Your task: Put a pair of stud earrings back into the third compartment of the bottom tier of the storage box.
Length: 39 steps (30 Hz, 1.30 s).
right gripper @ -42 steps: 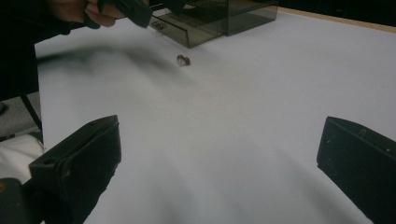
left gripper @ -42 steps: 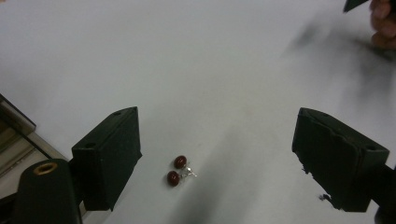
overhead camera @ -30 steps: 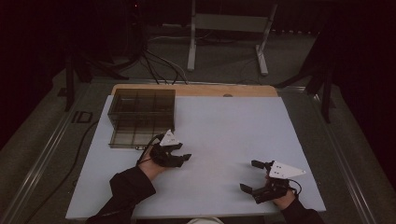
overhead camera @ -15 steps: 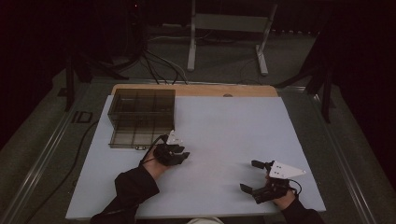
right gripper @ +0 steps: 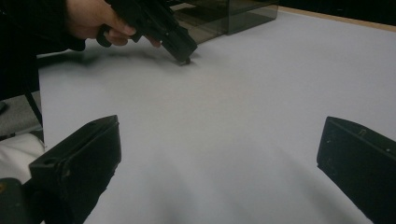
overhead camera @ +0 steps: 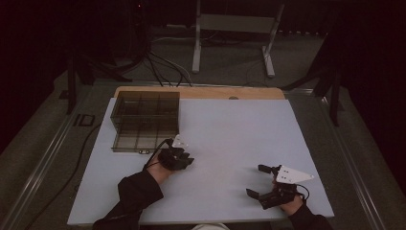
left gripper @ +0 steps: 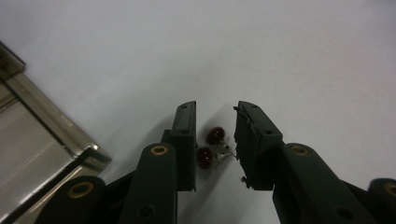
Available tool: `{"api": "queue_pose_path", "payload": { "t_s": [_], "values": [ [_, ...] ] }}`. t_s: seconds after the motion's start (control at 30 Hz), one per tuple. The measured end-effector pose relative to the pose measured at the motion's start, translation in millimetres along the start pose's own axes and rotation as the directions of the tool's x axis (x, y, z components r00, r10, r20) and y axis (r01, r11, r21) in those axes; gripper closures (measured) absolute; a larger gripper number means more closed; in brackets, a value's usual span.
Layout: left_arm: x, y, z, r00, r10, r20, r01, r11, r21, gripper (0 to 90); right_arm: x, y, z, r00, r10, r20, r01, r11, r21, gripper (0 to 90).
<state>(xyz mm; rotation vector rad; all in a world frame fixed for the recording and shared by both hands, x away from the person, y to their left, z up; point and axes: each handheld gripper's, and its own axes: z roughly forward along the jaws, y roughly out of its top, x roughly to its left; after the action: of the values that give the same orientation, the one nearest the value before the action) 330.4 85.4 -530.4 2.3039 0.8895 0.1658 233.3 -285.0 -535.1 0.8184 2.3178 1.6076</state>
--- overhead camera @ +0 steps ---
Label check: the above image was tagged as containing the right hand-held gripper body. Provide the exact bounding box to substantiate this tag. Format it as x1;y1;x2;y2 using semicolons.
258;163;315;211

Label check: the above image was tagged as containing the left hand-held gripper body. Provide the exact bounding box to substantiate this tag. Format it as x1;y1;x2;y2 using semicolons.
158;134;192;172

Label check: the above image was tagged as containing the smoky transparent drawer box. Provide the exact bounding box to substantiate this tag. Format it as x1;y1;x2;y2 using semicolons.
110;90;181;135

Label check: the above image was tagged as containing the person's left hand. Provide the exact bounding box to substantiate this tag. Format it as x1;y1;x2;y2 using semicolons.
147;157;175;186

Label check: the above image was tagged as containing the person's right hand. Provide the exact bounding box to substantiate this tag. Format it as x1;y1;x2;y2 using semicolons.
280;194;305;215

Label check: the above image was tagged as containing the white table mat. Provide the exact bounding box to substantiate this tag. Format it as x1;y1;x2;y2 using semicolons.
66;97;335;226

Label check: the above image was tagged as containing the person's white clothing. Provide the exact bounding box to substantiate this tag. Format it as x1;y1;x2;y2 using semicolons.
191;222;230;230

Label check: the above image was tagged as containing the black tripod stand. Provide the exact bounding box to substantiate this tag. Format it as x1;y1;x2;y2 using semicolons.
65;47;133;115

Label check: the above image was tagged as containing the white metal stand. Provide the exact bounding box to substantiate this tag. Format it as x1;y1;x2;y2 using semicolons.
192;0;285;79

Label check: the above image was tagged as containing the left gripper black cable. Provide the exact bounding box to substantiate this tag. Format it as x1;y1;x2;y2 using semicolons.
143;138;175;171

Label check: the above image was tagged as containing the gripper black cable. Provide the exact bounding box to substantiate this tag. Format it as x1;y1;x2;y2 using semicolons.
295;183;310;202
143;138;175;171

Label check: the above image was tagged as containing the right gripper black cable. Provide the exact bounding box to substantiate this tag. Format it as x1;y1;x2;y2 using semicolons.
295;183;310;202

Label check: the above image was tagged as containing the metal floor rail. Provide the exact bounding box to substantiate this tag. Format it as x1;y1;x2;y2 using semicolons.
0;83;97;230
320;95;388;230

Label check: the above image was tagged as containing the bundle of floor cables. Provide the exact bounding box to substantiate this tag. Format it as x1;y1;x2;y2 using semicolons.
145;51;194;88

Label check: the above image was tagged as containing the black floor cable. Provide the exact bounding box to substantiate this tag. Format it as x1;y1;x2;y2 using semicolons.
23;124;102;230

